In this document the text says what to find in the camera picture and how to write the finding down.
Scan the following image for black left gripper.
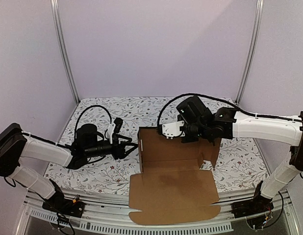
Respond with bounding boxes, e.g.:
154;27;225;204
85;135;138;161

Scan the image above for brown cardboard box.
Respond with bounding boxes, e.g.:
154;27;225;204
128;127;221;225

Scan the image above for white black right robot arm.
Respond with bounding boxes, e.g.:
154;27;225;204
177;95;303;213

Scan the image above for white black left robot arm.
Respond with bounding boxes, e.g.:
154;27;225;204
0;123;138;212

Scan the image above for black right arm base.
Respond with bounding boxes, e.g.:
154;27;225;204
231;195;274;218

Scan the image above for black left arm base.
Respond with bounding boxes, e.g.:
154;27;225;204
42;196;85;218

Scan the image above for floral white table mat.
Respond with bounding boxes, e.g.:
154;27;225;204
44;97;268;195

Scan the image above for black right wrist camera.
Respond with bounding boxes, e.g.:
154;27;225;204
157;120;185;140

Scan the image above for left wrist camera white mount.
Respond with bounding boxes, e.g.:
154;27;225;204
104;117;123;144

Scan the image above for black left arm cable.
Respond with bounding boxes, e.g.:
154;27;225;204
73;104;113;147

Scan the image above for aluminium front rail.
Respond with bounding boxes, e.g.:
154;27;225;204
16;189;301;235

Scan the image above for right aluminium frame post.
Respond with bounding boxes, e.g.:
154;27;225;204
235;0;264;105

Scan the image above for aluminium frame post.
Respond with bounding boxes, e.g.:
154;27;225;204
235;0;264;105
50;0;80;104

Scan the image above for left aluminium frame post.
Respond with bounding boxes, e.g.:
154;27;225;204
50;0;80;104

